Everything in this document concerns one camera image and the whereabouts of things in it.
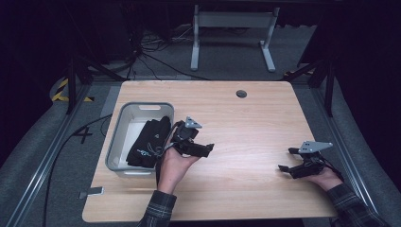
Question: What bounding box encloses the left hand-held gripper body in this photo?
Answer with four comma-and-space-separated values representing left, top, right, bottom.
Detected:
172, 116, 202, 155

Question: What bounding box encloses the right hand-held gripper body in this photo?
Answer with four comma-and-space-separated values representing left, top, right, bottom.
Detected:
289, 140, 334, 180

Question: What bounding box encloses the grey plastic bin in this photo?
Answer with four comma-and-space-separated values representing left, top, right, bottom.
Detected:
105, 101, 175, 178

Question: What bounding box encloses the person's right hand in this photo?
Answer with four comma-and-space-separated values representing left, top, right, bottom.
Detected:
304, 166, 344, 193

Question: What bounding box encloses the person's left hand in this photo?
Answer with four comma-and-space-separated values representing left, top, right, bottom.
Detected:
156, 138, 201, 195

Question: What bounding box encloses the black metal stand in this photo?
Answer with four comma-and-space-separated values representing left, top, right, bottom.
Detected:
65, 51, 127, 115
283, 56, 336, 118

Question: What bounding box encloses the yellow black hazard tape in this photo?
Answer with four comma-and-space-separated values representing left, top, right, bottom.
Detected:
51, 79, 96, 103

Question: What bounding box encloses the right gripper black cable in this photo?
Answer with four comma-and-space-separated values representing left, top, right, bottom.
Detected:
321, 157, 345, 183

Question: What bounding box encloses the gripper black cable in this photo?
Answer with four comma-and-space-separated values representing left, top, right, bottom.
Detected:
154, 121, 178, 187
321, 157, 345, 183

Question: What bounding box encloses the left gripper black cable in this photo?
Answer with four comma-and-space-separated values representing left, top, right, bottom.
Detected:
154, 121, 178, 187

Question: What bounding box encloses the aluminium floor rail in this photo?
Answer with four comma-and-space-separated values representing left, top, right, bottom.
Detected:
5, 84, 93, 227
310, 84, 381, 217

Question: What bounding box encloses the tangle of floor cables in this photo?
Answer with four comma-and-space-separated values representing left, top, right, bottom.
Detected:
126, 23, 210, 81

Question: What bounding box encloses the small silver bracket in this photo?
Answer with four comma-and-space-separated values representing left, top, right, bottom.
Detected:
78, 186, 105, 200

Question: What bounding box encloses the white metal desk frame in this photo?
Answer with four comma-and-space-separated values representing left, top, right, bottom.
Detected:
190, 4, 280, 73

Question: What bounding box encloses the long black floor cable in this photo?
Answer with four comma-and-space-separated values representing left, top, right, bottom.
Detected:
42, 113, 113, 227

